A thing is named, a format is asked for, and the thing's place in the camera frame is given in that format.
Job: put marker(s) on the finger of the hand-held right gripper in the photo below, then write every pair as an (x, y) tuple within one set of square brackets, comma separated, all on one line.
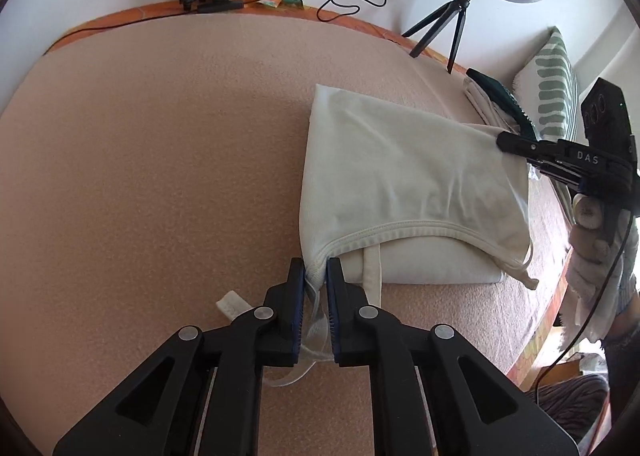
[(520, 144), (555, 170)]

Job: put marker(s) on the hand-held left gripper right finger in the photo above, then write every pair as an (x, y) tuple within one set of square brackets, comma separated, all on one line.
[(332, 306)]

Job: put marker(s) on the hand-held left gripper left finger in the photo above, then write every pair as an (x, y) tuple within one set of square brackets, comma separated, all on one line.
[(298, 296)]

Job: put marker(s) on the white tank top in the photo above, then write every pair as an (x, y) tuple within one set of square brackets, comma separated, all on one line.
[(400, 171)]

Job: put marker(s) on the person's right forearm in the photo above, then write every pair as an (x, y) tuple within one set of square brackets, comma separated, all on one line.
[(625, 336)]

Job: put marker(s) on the white folded clothes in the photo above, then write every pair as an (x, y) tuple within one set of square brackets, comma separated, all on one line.
[(482, 104)]

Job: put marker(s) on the person's right hand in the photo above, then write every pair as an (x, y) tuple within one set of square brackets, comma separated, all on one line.
[(592, 281)]

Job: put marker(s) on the teal patterned folded cloth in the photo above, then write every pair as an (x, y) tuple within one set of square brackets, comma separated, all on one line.
[(495, 86)]

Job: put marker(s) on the green patterned pillow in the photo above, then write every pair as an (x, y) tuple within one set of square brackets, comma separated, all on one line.
[(550, 81)]

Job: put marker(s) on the beige blanket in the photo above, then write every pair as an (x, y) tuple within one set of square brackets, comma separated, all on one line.
[(150, 161)]

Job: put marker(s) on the dark striped fabric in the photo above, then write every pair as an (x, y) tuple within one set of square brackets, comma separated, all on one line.
[(575, 406)]

